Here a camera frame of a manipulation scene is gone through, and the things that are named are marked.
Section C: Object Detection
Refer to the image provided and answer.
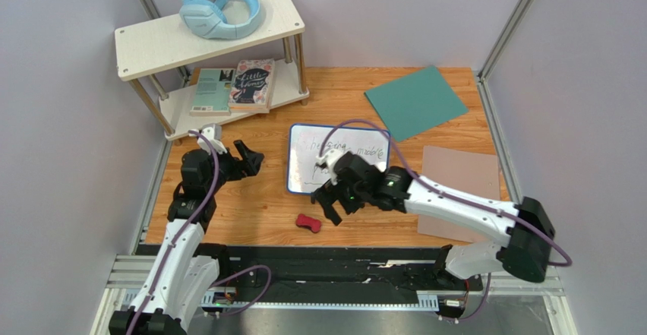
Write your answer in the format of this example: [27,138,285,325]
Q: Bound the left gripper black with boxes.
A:
[204,141,264,195]

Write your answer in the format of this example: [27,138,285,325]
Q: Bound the light blue headphones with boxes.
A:
[178,0,264,40]

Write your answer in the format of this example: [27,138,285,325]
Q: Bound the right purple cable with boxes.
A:
[317,119,573,323]

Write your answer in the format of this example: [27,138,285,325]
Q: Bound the pinkish beige mat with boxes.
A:
[418,146,501,243]

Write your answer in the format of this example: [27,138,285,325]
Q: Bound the white two-tier shelf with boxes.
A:
[114,0,310,141]

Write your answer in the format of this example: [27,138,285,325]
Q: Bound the Little Women book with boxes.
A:
[229,59,276,113]

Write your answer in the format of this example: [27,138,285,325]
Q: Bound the teal paperback book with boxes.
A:
[189,68,235,117]

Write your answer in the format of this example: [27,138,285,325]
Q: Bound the purple cable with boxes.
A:
[317,119,573,323]
[123,129,273,335]

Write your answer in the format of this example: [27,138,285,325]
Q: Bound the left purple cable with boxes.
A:
[123,129,273,335]

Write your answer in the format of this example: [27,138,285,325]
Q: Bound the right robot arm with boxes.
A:
[311,150,555,283]

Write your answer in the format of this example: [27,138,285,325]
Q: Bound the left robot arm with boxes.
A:
[109,140,264,334]

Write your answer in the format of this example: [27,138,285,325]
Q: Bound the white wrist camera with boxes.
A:
[197,123,227,154]
[315,149,345,169]

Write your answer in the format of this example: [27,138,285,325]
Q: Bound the blue framed whiteboard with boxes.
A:
[287,124,390,194]

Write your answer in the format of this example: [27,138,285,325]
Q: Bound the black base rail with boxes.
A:
[194,244,483,305]

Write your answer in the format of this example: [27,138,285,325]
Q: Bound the red whiteboard eraser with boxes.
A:
[295,213,322,233]

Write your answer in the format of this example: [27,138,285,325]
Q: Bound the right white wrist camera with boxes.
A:
[315,149,345,169]

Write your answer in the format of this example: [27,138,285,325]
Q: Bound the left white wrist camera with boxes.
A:
[197,123,227,154]

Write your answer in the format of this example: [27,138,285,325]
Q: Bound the teal green mat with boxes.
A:
[365,66,469,142]

